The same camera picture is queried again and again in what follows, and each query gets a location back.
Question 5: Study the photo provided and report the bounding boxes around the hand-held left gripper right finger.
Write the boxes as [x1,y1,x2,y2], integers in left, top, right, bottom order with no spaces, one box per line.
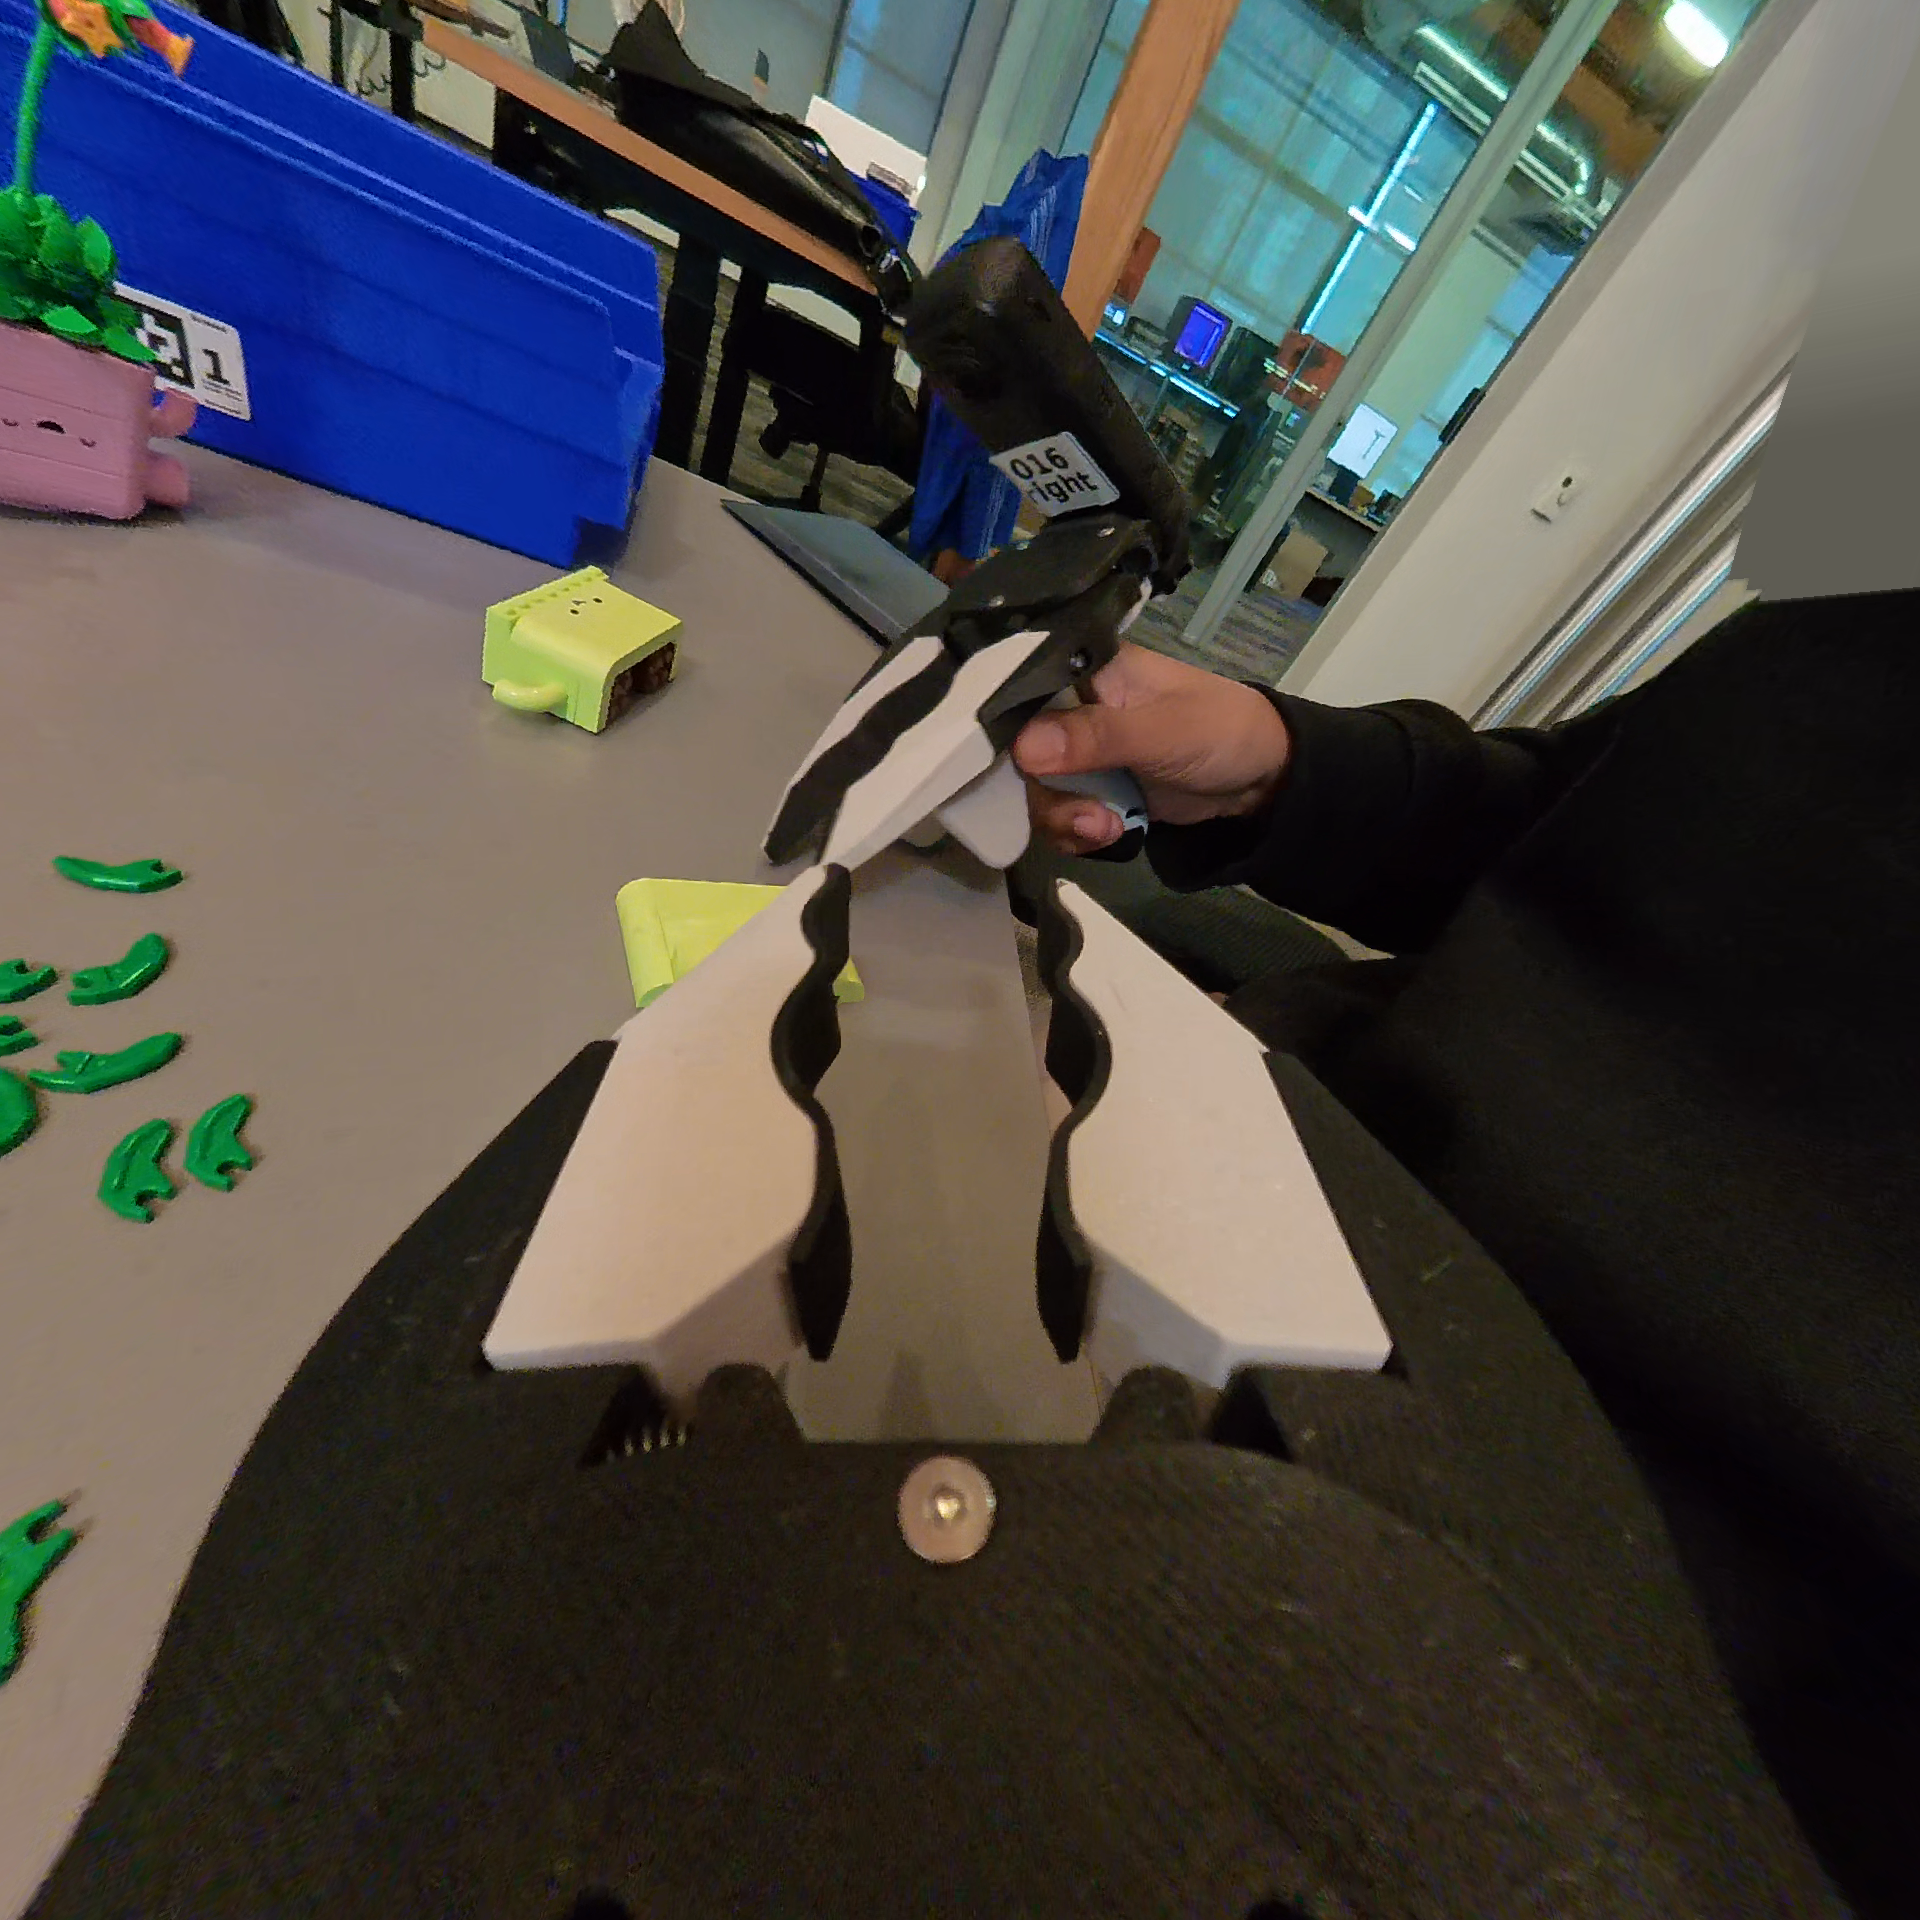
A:
[1032,876,1397,1397]

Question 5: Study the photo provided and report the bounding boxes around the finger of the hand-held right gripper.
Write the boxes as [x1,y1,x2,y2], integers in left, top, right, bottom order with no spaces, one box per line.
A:
[821,629,1055,875]
[763,633,964,868]

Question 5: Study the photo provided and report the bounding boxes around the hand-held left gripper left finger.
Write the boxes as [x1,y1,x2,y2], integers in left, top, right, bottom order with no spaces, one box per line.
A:
[479,857,861,1404]

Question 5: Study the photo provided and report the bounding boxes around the medium lime smooth tile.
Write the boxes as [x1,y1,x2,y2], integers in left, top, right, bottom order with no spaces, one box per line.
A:
[652,881,867,1007]

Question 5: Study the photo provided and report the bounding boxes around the long lime curved brick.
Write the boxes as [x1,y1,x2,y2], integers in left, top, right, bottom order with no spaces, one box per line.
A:
[615,876,674,1010]

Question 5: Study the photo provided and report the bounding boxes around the large lime brick assembly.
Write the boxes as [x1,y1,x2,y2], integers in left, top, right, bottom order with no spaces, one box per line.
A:
[483,563,682,734]

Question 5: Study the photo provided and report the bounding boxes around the person's right hand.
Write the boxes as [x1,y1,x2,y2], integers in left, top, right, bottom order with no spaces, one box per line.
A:
[1010,644,1296,859]

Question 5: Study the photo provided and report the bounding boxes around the dark grey flat panel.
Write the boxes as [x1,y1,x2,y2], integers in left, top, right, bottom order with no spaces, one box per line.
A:
[721,499,951,646]

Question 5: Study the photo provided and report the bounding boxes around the wooden pillar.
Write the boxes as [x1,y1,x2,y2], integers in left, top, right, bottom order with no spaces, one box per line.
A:
[1061,0,1241,343]

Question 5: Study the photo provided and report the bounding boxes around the black bag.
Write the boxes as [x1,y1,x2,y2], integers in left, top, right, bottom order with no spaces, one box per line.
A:
[607,0,920,259]

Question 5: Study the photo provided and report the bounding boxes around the person's dark clothing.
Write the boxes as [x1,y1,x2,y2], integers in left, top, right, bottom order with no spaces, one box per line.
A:
[1222,592,1920,1920]

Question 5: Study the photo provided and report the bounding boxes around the wooden office desk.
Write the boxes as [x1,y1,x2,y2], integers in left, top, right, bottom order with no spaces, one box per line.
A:
[421,15,904,485]

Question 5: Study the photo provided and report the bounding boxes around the scattered green leaf pieces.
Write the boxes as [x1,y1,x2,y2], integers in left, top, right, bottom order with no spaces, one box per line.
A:
[0,852,260,1683]

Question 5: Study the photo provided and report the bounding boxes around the blue plastic bin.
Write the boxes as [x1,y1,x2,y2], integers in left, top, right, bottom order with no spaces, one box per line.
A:
[0,0,665,569]

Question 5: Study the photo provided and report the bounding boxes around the white printed tag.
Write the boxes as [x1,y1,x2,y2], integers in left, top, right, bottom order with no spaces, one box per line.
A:
[119,283,252,422]

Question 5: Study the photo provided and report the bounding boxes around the pink toy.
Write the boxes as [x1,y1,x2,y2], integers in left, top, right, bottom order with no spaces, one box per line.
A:
[0,0,198,524]

